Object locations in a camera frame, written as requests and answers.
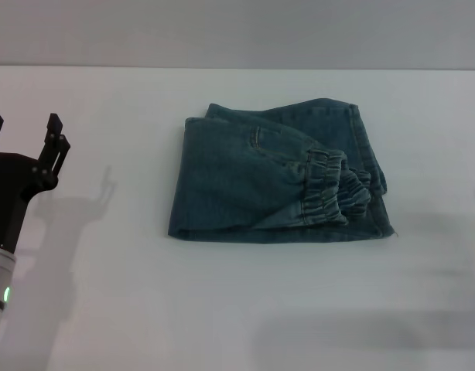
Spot blue denim shorts with print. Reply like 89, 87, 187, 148
166, 98, 398, 246

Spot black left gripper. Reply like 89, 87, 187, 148
0, 109, 72, 257

